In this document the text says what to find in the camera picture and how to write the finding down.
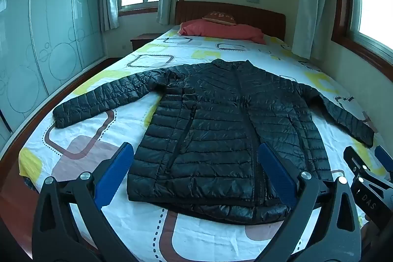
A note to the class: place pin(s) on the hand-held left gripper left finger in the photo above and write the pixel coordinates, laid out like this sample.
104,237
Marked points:
113,173

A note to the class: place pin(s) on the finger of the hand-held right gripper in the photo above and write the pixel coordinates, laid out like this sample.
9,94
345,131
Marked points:
353,157
385,159

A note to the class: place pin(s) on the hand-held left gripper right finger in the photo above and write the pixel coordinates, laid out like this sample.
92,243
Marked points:
276,171

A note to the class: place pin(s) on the black puffer jacket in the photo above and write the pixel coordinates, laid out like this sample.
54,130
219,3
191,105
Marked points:
215,127

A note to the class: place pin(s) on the patterned bed sheet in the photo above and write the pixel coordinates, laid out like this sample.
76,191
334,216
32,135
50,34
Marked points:
129,116

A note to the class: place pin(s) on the wooden nightstand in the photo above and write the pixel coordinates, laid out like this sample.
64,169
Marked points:
144,41

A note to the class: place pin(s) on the red pillow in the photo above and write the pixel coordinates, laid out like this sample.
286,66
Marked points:
221,29

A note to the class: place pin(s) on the glass door wardrobe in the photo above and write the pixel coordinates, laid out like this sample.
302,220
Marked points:
46,35

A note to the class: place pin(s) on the wooden headboard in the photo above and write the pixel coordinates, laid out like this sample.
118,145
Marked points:
254,16

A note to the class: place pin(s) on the patterned brown cushion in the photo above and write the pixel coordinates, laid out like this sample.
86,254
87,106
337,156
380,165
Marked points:
219,17

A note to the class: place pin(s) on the large wooden frame window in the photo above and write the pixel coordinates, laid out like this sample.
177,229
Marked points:
368,4

